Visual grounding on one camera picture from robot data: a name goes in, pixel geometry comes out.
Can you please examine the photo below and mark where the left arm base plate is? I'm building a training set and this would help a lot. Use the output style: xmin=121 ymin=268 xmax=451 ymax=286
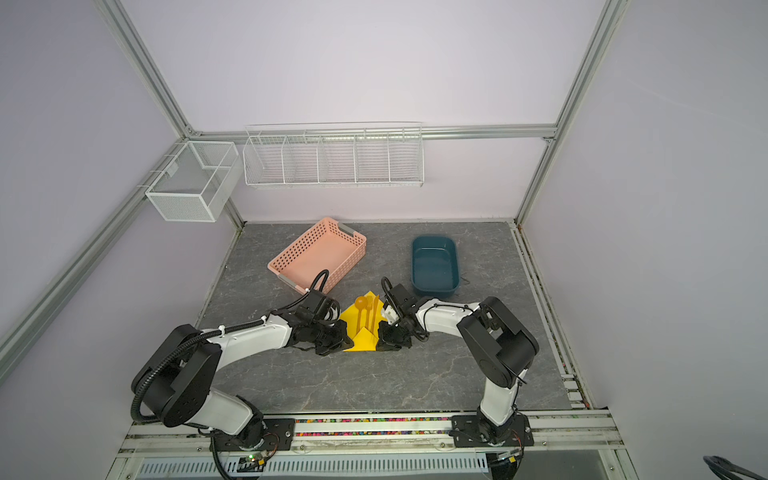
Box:
xmin=212 ymin=417 xmax=296 ymax=453

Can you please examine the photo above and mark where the white mesh wall box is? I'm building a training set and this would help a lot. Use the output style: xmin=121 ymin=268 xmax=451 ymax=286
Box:
xmin=145 ymin=141 xmax=244 ymax=223

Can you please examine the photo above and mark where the yellow paper napkin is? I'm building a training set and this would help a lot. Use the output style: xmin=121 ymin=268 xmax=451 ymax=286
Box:
xmin=340 ymin=292 xmax=378 ymax=352

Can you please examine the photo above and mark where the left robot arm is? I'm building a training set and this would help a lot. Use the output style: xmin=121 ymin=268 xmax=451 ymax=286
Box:
xmin=130 ymin=269 xmax=353 ymax=448

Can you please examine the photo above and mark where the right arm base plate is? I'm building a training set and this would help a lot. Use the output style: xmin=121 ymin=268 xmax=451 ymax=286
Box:
xmin=449 ymin=412 xmax=535 ymax=448

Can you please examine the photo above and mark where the teal plastic tray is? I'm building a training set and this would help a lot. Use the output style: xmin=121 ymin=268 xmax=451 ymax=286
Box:
xmin=411 ymin=235 xmax=461 ymax=300

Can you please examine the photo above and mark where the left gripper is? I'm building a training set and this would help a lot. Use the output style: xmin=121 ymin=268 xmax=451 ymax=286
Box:
xmin=308 ymin=319 xmax=355 ymax=355

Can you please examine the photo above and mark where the yellow plastic spoon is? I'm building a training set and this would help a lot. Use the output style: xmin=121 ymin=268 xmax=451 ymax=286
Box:
xmin=354 ymin=296 xmax=369 ymax=332

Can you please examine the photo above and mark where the yellow plastic knife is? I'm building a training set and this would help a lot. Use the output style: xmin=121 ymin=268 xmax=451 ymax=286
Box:
xmin=372 ymin=296 xmax=383 ymax=331

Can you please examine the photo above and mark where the white vented cable duct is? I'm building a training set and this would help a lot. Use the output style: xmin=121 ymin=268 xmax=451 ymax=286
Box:
xmin=135 ymin=452 xmax=490 ymax=479

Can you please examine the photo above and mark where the white wire wall rack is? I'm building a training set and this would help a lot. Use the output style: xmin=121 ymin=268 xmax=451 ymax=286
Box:
xmin=242 ymin=122 xmax=425 ymax=188

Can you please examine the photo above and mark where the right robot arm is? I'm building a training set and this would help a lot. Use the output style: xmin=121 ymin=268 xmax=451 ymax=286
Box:
xmin=376 ymin=277 xmax=540 ymax=449

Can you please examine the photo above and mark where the black cable bottom right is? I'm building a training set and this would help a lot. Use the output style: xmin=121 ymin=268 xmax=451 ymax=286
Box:
xmin=703 ymin=455 xmax=766 ymax=480

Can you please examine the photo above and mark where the yellow plastic fork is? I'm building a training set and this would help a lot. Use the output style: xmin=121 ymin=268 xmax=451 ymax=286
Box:
xmin=365 ymin=298 xmax=376 ymax=332

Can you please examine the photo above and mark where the pink plastic basket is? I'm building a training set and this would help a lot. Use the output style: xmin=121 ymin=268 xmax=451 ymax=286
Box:
xmin=267 ymin=217 xmax=367 ymax=294

